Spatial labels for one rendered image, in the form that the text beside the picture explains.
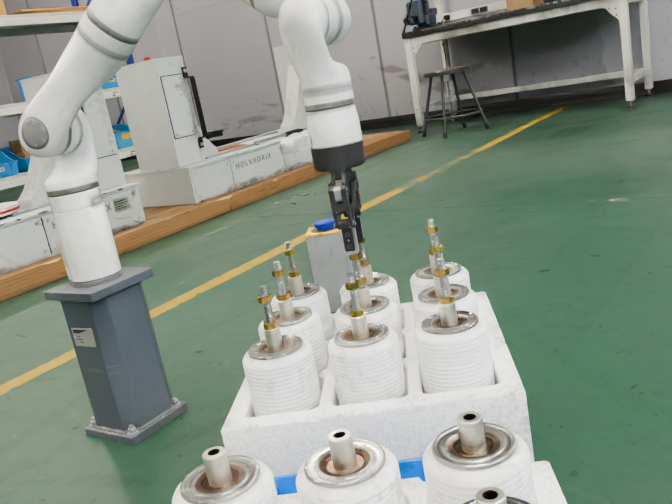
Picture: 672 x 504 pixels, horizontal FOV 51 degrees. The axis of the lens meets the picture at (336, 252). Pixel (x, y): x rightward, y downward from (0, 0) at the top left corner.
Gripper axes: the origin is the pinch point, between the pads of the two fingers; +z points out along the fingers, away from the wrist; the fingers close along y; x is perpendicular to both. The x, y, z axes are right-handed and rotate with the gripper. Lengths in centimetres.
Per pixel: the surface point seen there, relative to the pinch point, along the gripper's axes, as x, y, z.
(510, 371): -19.5, -13.0, 17.3
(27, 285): 147, 139, 34
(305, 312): 9.0, -0.7, 10.1
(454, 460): -12.2, -44.7, 10.1
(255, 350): 13.7, -13.7, 10.2
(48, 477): 61, 2, 36
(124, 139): 268, 515, 4
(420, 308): -8.4, -2.9, 10.9
